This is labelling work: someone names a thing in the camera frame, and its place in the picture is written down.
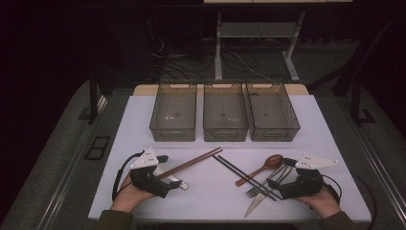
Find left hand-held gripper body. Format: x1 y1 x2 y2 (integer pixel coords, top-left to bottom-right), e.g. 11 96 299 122
128 147 170 198

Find person's right hand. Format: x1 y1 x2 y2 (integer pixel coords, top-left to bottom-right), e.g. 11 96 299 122
295 186 342 220

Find silver metal utensil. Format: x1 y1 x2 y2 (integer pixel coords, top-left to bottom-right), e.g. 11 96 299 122
155 164 190 191

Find black floor cables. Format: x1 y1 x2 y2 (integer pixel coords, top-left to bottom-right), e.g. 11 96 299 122
149 34 259 82

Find white floor cable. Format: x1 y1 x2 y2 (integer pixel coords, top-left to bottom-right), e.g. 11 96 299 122
228 49 276 82

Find aluminium floor rail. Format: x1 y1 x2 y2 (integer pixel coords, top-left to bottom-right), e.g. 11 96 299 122
37 94 108 230
348 121 406 221

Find person's left hand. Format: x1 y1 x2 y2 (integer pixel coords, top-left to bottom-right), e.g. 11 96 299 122
109 173 155 214

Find brown wooden spoon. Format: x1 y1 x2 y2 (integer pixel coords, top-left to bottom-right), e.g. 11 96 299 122
235 153 285 188

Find right hand-held gripper cable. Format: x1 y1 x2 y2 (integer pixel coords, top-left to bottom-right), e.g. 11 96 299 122
321 173 343 206

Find silver table knife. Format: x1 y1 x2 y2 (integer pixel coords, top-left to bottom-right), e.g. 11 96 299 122
243 166 295 219

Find transparent grey storage bin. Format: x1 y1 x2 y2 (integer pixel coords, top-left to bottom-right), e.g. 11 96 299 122
148 80 198 143
202 80 250 143
245 80 302 143

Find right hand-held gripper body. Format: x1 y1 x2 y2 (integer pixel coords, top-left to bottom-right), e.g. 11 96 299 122
281 152 339 200

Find thin black cable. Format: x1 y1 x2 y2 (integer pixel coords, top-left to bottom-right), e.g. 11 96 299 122
350 172 378 230

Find black metal stand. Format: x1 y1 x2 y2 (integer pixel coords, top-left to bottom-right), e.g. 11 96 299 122
350 76 377 127
88 68 111 126

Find white metal desk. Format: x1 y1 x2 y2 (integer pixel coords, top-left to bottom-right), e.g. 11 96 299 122
203 0 353 82

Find silver metal fork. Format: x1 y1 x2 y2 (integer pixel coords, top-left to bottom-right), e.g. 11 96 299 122
244 164 288 199

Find black slanted stand leg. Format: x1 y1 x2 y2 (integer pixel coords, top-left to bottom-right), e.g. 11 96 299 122
307 13 403 97

